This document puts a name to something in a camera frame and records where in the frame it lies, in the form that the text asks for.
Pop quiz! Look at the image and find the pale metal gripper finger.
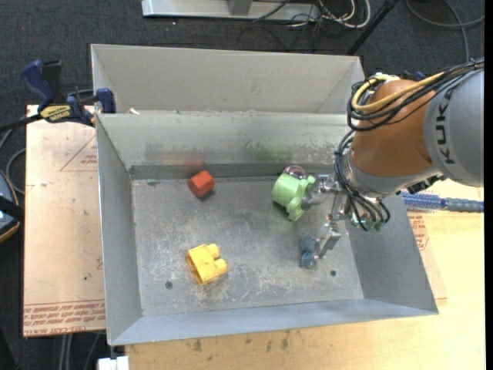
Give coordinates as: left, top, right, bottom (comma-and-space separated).
313, 223, 343, 261
301, 183, 333, 210

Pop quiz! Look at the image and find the blue-grey small toy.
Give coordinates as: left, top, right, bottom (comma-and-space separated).
299, 234, 319, 270

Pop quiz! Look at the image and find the light green toy block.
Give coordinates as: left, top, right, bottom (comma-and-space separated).
270, 172, 317, 223

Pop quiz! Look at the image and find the clear glass ball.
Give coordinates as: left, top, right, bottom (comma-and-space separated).
283, 164, 307, 180

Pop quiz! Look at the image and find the blue bristle brush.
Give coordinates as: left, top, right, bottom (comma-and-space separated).
399, 190, 485, 214

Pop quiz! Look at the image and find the grey metal bin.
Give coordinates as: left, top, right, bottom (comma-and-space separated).
90, 43, 439, 346

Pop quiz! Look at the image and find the red toy block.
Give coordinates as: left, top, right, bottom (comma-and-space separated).
187, 170, 216, 198

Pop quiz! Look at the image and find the yellow toy block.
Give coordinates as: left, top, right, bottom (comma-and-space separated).
185, 243, 229, 286

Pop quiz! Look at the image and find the brown cardboard board, red print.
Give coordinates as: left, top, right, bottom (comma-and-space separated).
22, 104, 107, 338

